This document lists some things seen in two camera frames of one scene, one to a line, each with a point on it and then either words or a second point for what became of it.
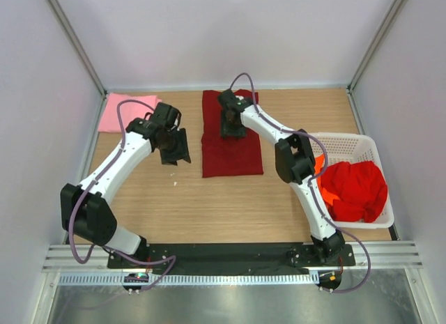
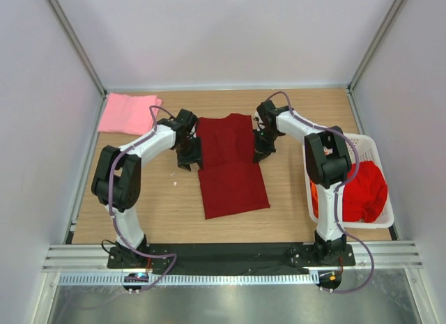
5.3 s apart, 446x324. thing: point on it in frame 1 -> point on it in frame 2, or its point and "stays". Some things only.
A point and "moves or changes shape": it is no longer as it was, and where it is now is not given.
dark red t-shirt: [226, 157] moves or changes shape
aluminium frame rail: [60, 258] stays
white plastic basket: [352, 147] stays
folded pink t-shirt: [128, 111] stays
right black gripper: [240, 132] -> [261, 151]
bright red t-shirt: [361, 187] stays
